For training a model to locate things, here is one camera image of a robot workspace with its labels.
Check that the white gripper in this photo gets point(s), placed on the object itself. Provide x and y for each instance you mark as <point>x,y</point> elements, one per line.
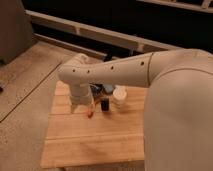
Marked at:
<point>81,95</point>

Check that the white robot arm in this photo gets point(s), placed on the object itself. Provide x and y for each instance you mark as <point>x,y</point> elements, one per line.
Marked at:
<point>178,111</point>

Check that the dark upright eraser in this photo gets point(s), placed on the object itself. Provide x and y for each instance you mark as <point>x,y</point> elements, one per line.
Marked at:
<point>105,104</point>

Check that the wooden board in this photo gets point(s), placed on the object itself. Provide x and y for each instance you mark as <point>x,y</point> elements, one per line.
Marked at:
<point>75,139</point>

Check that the white cup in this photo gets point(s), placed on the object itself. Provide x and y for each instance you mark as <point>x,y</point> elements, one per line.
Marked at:
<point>119,96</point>

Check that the white metal railing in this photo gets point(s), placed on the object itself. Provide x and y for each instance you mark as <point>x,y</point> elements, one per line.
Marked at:
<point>91,40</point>

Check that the grey cabinet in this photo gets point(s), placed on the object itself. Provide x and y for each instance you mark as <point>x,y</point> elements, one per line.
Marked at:
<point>16,33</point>

